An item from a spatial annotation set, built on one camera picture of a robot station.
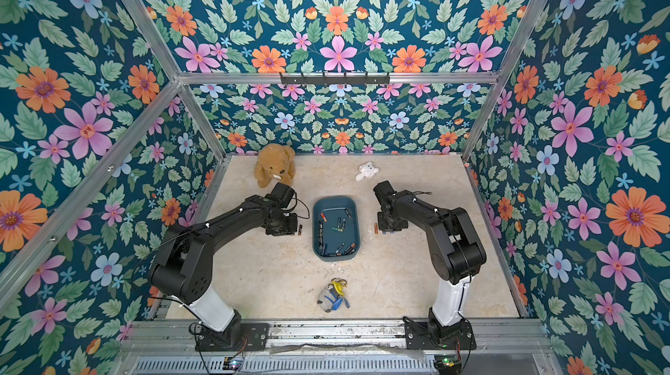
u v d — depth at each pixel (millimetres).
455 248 495
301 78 900
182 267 460
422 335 735
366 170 1108
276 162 951
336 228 958
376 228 957
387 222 862
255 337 735
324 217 984
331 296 766
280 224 777
